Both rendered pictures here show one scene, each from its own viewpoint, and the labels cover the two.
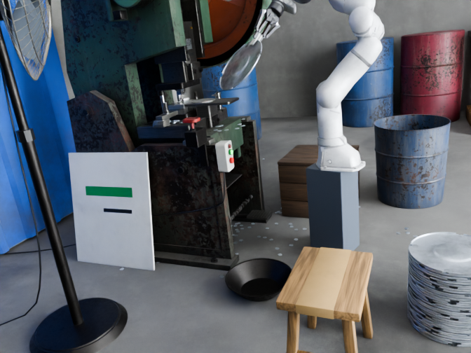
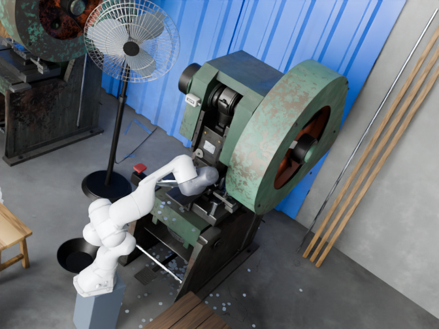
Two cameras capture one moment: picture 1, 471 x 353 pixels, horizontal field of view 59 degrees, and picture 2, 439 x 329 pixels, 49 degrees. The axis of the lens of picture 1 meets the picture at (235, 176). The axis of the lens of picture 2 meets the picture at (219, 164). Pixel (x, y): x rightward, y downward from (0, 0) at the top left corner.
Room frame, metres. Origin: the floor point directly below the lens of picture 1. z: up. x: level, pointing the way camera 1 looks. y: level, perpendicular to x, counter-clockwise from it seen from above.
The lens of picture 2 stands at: (2.27, -2.09, 2.57)
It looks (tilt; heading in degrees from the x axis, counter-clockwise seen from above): 35 degrees down; 90
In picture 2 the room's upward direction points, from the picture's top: 19 degrees clockwise
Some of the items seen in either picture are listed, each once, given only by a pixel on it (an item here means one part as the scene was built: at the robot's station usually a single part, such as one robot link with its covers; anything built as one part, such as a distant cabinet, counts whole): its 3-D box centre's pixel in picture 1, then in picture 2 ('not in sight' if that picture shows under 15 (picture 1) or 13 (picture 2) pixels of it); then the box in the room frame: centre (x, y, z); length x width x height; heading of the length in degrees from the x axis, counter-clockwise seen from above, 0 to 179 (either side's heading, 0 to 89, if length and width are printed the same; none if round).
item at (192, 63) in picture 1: (181, 50); (212, 148); (2.19, 0.19, 1.04); 0.17 x 0.15 x 0.30; 65
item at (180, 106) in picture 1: (183, 106); (204, 182); (2.20, 0.23, 0.76); 0.15 x 0.09 x 0.05; 155
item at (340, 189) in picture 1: (333, 207); (98, 303); (1.87, -0.46, 0.23); 0.18 x 0.18 x 0.45; 48
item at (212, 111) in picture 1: (213, 113); (185, 198); (2.13, 0.07, 0.72); 0.25 x 0.14 x 0.14; 65
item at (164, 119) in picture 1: (165, 113); not in sight; (2.05, 0.30, 0.76); 0.17 x 0.06 x 0.10; 155
